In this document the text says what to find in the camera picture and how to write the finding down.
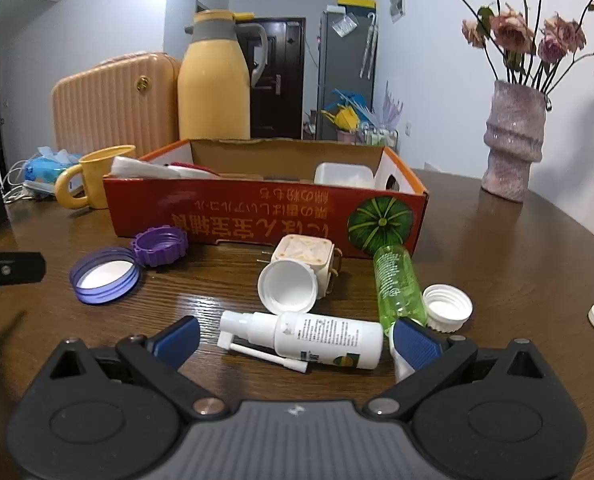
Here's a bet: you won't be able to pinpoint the white plastic swab container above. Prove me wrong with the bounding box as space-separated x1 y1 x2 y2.
313 162 378 189

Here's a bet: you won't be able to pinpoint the blue plastic hanger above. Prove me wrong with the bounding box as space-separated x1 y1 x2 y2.
332 89 372 112

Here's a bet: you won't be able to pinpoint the yellow ceramic mug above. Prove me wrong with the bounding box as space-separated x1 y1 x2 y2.
54 145 138 210

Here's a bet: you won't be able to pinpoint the clear bag on refrigerator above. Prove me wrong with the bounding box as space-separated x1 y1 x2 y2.
333 14 358 37

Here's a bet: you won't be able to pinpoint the green clear bottle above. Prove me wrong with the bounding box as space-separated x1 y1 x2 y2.
373 245 428 382

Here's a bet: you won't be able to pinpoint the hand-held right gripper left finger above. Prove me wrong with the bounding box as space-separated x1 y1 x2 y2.
24 316 230 418

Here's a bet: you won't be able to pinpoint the white spray bottle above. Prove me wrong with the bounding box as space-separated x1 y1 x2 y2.
217 310 384 374

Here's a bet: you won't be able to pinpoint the red cardboard box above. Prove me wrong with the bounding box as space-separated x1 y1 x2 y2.
102 137 428 260

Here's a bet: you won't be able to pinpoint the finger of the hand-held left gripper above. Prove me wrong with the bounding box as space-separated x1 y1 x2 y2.
0 251 46 302

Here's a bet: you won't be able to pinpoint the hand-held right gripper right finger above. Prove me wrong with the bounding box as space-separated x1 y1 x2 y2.
362 317 562 418

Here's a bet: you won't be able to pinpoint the pink textured vase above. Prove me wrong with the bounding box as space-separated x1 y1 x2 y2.
481 80 548 203

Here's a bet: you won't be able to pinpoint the lilac wall decoration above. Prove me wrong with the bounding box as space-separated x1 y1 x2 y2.
379 82 406 132

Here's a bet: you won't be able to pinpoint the dark wooden door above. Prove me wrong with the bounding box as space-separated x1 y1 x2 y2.
237 16 306 140

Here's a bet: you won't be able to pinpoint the dried pink roses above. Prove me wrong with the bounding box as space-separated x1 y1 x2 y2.
403 0 594 98

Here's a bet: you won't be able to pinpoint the cream square jar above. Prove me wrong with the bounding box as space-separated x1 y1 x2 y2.
271 234 342 302

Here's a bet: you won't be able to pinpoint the lilac lid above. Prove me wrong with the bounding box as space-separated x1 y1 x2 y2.
69 246 144 306

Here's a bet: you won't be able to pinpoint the purple toothed cap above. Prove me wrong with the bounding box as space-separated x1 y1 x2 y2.
132 226 189 267

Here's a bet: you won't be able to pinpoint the flat plastic package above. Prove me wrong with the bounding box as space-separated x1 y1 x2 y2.
22 182 58 202

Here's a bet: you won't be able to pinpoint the grey refrigerator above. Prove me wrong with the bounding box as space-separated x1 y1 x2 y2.
317 9 378 143

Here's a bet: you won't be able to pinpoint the wire rack with bottles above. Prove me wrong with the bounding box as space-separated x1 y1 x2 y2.
359 122 398 147

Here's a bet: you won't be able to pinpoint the yellow folded item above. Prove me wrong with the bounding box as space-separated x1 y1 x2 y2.
322 106 360 131

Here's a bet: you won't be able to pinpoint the tall white plastic cap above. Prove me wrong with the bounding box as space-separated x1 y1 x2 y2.
257 259 319 314

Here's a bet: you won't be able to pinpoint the yellow thermos jug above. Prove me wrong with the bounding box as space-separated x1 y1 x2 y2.
178 9 268 142

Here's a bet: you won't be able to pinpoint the white cable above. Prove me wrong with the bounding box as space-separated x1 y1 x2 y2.
2 160 30 205

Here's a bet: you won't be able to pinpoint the white ribbed wide cap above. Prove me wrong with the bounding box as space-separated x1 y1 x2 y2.
422 284 474 334

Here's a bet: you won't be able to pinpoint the pink ribbed suitcase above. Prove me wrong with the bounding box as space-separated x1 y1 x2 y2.
51 51 182 161

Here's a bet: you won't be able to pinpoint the blue tissue pack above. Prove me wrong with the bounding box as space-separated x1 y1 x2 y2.
24 146 84 186

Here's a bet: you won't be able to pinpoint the red and white lint brush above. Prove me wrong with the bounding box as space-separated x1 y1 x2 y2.
111 156 222 181

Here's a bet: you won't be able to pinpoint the white folded umbrella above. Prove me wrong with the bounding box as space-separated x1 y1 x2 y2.
359 14 375 79
369 12 380 68

